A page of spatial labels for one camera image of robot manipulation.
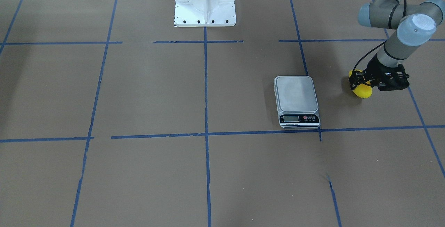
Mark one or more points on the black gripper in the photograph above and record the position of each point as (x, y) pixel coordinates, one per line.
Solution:
(375, 70)

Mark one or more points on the yellow mango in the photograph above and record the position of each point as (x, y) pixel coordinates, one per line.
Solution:
(365, 92)

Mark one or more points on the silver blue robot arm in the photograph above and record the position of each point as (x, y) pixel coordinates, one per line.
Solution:
(413, 26)

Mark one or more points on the silver electronic kitchen scale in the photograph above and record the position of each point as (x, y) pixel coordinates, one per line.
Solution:
(297, 104)

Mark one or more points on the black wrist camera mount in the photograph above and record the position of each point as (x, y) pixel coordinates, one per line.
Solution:
(392, 78)

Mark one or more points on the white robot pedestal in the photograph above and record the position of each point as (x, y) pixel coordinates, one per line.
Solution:
(193, 13)

